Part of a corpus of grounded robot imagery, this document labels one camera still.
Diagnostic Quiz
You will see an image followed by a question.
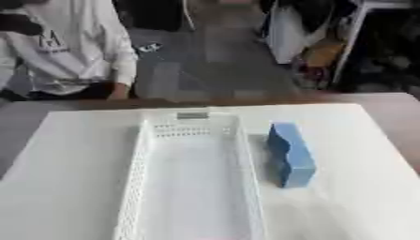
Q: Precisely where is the blue wavy-sided box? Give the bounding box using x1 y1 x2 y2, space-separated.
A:
265 122 319 188

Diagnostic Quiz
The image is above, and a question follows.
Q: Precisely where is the white perforated plastic basket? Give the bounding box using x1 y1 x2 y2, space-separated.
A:
112 110 269 240

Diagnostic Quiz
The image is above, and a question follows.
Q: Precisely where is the yellow-brown bag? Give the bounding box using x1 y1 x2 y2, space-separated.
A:
303 38 347 68

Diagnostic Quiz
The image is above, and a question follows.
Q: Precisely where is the person's hand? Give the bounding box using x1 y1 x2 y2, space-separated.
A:
106 82 131 101

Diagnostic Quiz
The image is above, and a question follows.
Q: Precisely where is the person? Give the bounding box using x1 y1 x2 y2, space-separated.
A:
0 0 140 101

